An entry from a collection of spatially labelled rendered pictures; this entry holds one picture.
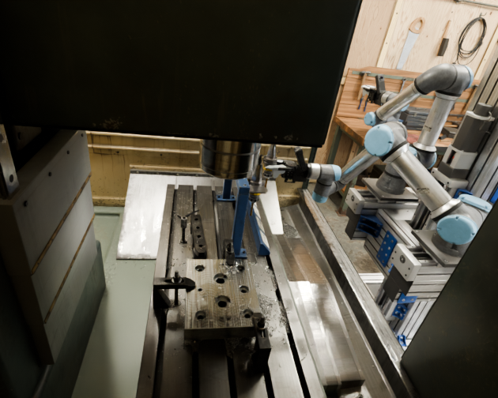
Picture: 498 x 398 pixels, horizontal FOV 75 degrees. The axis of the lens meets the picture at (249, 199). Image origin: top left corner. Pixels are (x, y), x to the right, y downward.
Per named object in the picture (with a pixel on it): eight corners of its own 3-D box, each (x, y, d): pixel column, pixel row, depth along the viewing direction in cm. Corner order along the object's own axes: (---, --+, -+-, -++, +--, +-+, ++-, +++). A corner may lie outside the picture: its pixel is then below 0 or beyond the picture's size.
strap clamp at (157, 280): (194, 300, 111) (195, 268, 104) (194, 308, 108) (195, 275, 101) (153, 301, 109) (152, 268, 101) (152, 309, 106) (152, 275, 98)
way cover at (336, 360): (297, 243, 193) (303, 221, 185) (364, 401, 117) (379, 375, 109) (247, 242, 187) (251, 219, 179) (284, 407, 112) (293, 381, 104)
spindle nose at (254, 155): (192, 155, 92) (194, 114, 86) (245, 154, 98) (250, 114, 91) (206, 182, 79) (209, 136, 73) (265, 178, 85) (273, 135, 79)
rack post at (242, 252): (245, 249, 138) (255, 189, 123) (247, 258, 133) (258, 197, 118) (222, 249, 136) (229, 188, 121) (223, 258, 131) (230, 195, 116)
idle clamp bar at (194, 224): (200, 226, 148) (201, 214, 145) (207, 265, 127) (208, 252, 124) (189, 226, 147) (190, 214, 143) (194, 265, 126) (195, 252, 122)
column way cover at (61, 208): (102, 251, 126) (85, 122, 100) (59, 369, 86) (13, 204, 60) (88, 250, 125) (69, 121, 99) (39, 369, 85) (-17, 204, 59)
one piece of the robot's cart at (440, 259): (464, 241, 153) (470, 230, 150) (502, 275, 134) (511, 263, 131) (397, 240, 146) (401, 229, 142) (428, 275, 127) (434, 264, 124)
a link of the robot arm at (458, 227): (492, 223, 118) (393, 114, 132) (483, 238, 109) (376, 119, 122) (462, 238, 127) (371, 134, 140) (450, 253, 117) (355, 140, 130)
